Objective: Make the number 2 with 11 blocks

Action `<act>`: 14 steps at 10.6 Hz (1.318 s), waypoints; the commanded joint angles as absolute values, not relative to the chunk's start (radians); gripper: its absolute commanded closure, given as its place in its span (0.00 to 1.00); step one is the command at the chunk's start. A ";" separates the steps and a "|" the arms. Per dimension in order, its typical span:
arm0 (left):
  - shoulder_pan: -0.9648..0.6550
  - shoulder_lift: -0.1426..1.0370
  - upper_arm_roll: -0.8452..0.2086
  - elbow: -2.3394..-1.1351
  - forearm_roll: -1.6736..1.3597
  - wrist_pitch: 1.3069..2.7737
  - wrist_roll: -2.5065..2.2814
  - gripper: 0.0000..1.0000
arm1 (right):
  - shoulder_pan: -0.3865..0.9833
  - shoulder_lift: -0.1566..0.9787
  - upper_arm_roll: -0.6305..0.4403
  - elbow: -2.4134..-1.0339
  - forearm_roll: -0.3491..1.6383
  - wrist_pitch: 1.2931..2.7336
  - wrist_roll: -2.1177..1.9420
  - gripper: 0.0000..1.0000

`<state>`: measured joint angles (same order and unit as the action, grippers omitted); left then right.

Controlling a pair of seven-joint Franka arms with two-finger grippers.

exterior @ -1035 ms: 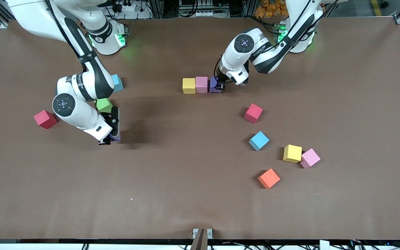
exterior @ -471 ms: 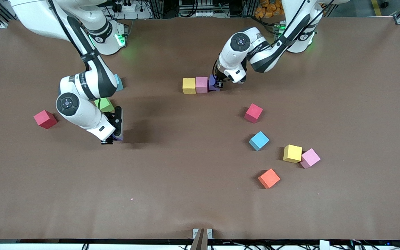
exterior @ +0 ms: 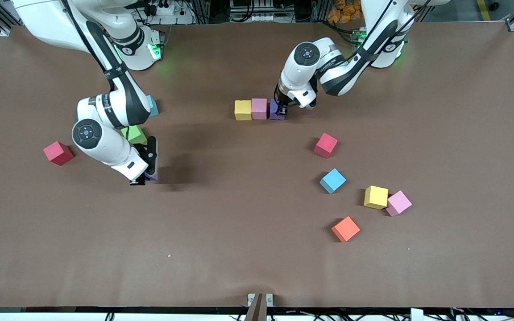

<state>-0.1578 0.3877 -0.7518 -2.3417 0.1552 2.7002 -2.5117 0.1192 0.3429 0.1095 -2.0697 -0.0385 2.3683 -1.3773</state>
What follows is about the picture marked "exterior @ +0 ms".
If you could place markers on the light pink foam cube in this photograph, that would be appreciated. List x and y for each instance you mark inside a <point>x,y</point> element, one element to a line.
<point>399,203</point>
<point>259,109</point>

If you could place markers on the green foam cube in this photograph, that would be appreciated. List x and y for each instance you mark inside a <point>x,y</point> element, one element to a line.
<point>133,133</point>

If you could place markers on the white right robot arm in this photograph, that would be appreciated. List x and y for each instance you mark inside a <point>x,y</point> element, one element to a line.
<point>105,149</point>

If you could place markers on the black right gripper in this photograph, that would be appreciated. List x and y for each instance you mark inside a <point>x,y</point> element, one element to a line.
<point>139,181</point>

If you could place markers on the orange foam cube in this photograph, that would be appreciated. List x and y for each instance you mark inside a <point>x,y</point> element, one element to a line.
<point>345,229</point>

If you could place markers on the red foam cube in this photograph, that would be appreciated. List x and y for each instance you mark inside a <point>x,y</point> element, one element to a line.
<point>58,153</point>
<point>325,146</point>

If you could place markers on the grey clamp bracket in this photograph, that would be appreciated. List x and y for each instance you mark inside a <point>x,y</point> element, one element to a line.
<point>251,299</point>

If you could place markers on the yellow foam cube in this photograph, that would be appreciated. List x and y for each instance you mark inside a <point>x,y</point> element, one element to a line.
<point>375,197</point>
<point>242,110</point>

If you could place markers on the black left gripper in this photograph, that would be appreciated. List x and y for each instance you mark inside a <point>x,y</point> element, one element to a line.
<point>281,105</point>

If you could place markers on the cyan foam cube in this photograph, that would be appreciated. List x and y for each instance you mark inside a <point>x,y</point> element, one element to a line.
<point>333,181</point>
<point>153,107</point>

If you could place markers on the purple foam cube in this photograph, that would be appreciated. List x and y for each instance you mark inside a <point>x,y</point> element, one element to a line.
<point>153,177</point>
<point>274,112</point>

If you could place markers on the grey equipment rack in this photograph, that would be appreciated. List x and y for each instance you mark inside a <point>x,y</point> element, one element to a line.
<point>261,18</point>

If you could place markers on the brown table cover mat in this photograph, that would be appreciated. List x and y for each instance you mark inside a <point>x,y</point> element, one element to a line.
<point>239,214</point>

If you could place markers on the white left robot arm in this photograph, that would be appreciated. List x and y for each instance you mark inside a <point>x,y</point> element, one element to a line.
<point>292,76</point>

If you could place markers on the white power strip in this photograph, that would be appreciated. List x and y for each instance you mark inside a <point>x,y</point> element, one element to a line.
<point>166,10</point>

